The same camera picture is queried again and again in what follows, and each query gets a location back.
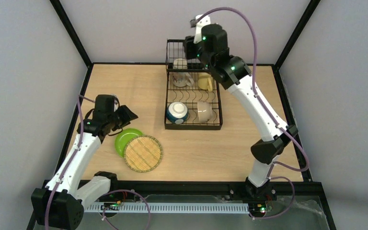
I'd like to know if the green plastic plate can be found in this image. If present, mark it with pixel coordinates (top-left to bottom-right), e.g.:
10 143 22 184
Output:
114 128 143 158

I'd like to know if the seashell pattern ceramic mug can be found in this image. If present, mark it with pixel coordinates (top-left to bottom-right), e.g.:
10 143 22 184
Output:
172 58 194 88

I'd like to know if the yellow ceramic mug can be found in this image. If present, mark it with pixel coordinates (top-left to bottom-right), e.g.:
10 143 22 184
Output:
197 72 213 92

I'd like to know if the round woven bamboo plate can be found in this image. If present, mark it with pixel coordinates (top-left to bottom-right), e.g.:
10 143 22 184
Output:
124 135 163 173

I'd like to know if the black wire dish rack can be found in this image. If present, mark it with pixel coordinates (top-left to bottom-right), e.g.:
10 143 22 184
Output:
164 39 223 130

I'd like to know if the white bowl with dark rim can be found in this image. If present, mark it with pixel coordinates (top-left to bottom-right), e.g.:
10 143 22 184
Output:
166 102 189 125

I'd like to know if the plain white bowl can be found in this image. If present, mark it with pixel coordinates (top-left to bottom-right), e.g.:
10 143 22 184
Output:
197 101 213 123

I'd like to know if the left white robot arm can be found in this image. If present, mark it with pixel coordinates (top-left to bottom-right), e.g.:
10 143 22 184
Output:
31 94 138 230

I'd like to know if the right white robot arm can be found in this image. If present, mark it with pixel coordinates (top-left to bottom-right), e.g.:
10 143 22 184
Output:
184 23 298 191

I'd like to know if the white slotted cable duct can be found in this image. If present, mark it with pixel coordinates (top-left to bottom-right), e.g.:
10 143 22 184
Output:
84 202 250 214

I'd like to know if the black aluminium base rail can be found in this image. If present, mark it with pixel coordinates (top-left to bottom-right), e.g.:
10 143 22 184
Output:
41 180 326 201

